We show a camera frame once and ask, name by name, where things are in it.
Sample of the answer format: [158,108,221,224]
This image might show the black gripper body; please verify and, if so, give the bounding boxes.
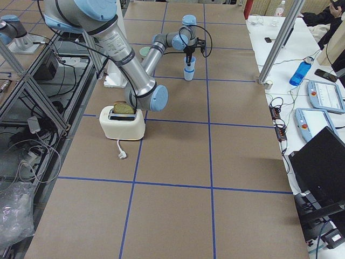
[183,38,205,54]

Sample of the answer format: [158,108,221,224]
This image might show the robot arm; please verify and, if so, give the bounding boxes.
[44,0,168,111]
[142,14,206,81]

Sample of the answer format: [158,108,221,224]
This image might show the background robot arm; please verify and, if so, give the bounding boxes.
[1,15,42,54]

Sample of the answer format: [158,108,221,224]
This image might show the green bowl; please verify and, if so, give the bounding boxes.
[139,46,150,58]

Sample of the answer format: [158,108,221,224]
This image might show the toast slice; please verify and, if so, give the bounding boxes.
[113,101,135,114]

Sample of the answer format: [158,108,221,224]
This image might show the cream toaster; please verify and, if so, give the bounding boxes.
[99,106,146,141]

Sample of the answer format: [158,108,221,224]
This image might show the blue water bottle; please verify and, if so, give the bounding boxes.
[289,56,314,86]

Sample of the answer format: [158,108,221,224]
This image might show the white toaster plug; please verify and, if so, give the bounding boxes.
[116,140,127,159]

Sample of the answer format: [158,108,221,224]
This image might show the black smartphone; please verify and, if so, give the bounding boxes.
[314,69,338,83]

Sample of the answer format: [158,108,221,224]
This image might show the near teach pendant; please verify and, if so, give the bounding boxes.
[295,108,337,142]

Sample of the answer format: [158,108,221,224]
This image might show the teach pendant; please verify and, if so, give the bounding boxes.
[307,80,344,114]
[295,108,337,142]

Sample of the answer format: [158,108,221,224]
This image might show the far teach pendant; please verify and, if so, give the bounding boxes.
[307,80,344,114]

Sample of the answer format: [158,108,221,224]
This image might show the seated person in black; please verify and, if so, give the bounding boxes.
[300,1,344,58]

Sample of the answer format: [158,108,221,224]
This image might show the black laptop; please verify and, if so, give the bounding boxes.
[288,127,344,206]

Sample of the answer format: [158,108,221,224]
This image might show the clear plastic bag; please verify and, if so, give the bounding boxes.
[1,182,35,249]

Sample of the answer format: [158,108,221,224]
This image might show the aluminium frame post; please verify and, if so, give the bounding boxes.
[257,0,305,85]

